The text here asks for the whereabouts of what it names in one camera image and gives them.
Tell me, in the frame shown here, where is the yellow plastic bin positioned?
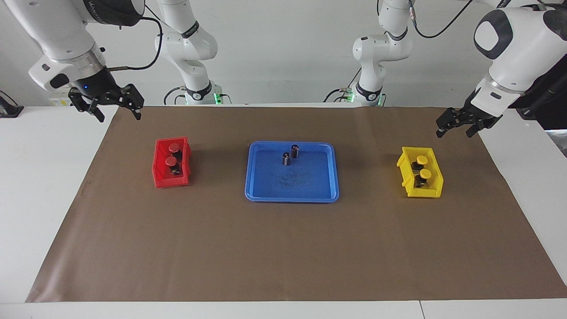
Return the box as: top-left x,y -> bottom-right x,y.
396,147 -> 444,198

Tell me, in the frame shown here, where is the blue plastic tray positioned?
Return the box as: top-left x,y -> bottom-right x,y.
245,141 -> 340,203

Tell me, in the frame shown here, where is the black tripod stand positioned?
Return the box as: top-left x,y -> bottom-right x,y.
516,84 -> 567,120

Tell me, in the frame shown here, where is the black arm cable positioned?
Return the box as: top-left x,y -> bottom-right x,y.
106,17 -> 164,72
408,0 -> 474,39

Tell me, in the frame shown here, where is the white wall socket box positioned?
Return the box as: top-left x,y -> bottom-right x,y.
48,86 -> 96,107

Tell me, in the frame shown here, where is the black base cable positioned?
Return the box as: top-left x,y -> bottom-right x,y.
323,69 -> 361,103
164,86 -> 186,105

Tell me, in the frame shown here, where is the black stand foot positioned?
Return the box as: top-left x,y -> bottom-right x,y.
0,90 -> 24,118

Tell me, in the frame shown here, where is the black board panel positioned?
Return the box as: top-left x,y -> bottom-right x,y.
501,58 -> 567,130

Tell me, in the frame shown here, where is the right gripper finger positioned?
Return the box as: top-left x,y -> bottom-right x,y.
119,84 -> 145,121
69,89 -> 105,123

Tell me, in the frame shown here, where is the brown table mat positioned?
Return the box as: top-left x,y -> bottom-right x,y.
26,105 -> 567,303

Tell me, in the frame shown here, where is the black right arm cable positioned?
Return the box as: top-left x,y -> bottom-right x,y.
106,17 -> 164,72

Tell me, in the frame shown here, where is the red plastic bin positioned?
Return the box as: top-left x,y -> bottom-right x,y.
151,136 -> 192,189

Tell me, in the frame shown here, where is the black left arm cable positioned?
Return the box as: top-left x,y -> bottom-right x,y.
408,0 -> 474,39

